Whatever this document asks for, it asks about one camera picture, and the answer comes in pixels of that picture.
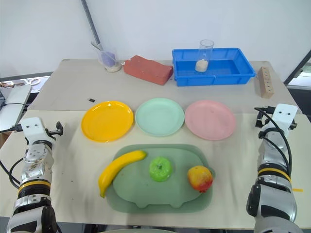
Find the red brick block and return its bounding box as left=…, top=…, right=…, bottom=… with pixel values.
left=123, top=55, right=174, bottom=86

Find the yellow banana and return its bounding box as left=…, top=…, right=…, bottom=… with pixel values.
left=98, top=150, right=148, bottom=199

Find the blue plastic bin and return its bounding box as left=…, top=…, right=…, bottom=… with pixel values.
left=172, top=47, right=257, bottom=87

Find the yellow plastic plate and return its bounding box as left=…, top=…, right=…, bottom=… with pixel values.
left=81, top=100, right=135, bottom=143

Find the clear cup with purple scoop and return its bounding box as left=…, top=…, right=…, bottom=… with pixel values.
left=91, top=41, right=122, bottom=73

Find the green apple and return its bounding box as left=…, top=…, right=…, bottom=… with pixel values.
left=148, top=156, right=173, bottom=183

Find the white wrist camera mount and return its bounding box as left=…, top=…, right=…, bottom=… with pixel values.
left=19, top=117, right=49, bottom=144
left=270, top=103, right=298, bottom=138

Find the red yellow peach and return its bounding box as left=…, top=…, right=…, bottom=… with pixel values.
left=187, top=166, right=214, bottom=194

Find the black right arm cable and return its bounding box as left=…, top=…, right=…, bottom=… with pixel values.
left=254, top=106, right=292, bottom=181

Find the cream table cloth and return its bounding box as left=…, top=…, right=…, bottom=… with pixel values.
left=0, top=109, right=311, bottom=228

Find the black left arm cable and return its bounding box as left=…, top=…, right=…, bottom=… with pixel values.
left=0, top=123, right=26, bottom=189

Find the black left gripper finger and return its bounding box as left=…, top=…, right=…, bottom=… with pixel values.
left=55, top=121, right=65, bottom=136

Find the pink plastic plate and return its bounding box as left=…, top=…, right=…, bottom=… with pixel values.
left=185, top=100, right=237, bottom=141

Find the grey corrugated hose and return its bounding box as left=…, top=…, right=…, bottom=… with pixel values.
left=81, top=0, right=103, bottom=51

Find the clear cup with white grains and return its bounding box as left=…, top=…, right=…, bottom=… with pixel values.
left=195, top=39, right=215, bottom=73

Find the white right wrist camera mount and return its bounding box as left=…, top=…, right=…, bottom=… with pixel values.
left=270, top=103, right=298, bottom=138

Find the mint green plastic plate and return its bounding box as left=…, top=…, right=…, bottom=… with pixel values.
left=135, top=98, right=185, bottom=137

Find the green pig-shaped tray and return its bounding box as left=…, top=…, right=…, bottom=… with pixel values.
left=105, top=144, right=217, bottom=214

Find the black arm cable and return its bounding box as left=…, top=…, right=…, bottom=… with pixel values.
left=254, top=106, right=292, bottom=181
left=0, top=123, right=26, bottom=189

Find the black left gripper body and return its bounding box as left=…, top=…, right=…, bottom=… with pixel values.
left=44, top=128, right=58, bottom=141

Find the wooden block with holes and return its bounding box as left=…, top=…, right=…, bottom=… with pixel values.
left=258, top=67, right=275, bottom=99

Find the thin black laptop cable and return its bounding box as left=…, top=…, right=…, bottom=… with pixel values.
left=0, top=101, right=28, bottom=109

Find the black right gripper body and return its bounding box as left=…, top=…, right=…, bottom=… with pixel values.
left=255, top=113, right=265, bottom=129

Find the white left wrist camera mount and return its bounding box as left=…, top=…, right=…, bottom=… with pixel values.
left=19, top=117, right=49, bottom=144

